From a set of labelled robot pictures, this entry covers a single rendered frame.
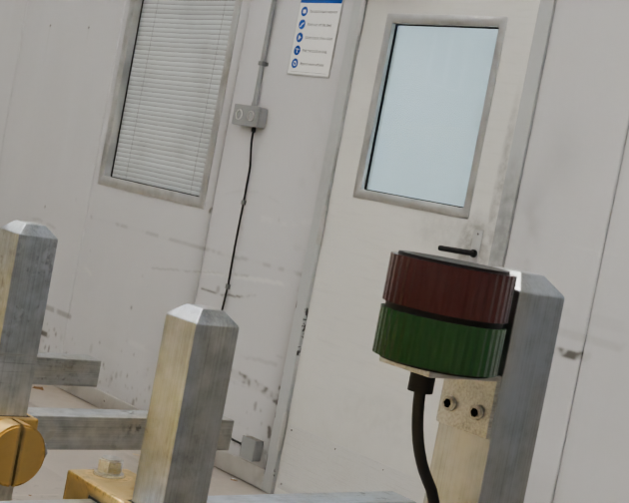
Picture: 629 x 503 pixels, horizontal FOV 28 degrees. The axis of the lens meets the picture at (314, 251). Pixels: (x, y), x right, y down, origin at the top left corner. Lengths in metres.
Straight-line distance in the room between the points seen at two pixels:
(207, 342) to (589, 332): 3.11
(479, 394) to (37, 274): 0.49
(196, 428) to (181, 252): 4.64
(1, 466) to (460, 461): 0.48
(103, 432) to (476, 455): 0.57
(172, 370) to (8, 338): 0.24
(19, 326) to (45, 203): 5.50
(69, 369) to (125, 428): 0.26
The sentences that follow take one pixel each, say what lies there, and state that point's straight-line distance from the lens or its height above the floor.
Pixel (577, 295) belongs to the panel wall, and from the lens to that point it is 3.90.
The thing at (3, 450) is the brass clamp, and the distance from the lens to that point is 1.01.
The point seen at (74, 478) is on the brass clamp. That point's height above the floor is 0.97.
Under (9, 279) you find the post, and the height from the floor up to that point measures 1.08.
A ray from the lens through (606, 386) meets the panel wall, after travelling 3.82.
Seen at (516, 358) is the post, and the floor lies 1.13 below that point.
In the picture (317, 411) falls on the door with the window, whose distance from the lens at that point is 4.69.
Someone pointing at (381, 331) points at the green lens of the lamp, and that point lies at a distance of 0.58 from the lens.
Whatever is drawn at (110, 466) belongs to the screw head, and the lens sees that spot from 0.89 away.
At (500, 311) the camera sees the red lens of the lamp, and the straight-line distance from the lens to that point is 0.58.
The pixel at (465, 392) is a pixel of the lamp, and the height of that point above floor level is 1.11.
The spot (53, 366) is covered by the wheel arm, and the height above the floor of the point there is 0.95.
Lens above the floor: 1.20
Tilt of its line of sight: 3 degrees down
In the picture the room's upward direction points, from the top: 11 degrees clockwise
